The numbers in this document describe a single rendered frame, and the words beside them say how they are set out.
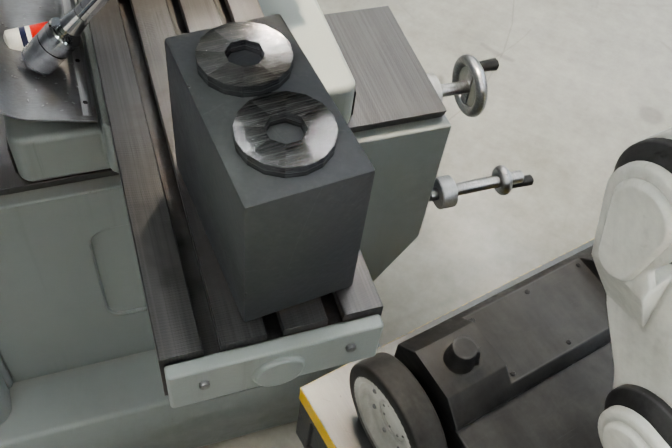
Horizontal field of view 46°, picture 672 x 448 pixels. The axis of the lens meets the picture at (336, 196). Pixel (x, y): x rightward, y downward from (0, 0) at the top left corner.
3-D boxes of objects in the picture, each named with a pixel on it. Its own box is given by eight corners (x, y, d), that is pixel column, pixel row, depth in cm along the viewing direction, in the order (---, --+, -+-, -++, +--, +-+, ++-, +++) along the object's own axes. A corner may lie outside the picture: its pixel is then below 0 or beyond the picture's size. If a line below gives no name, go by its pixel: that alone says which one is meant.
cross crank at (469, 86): (470, 84, 155) (484, 37, 146) (496, 126, 149) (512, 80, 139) (395, 96, 151) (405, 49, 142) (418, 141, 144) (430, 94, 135)
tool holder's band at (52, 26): (74, 28, 105) (78, 23, 105) (80, 55, 103) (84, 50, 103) (42, 15, 101) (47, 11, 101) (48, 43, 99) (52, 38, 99)
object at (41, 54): (50, 52, 108) (74, 28, 105) (56, 79, 106) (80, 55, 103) (19, 41, 104) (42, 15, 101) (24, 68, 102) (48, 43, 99)
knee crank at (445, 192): (522, 171, 154) (531, 151, 150) (536, 195, 151) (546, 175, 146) (420, 193, 149) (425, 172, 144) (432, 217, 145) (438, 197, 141)
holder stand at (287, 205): (275, 138, 93) (281, 0, 78) (354, 286, 81) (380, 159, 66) (176, 164, 89) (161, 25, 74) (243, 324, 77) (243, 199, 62)
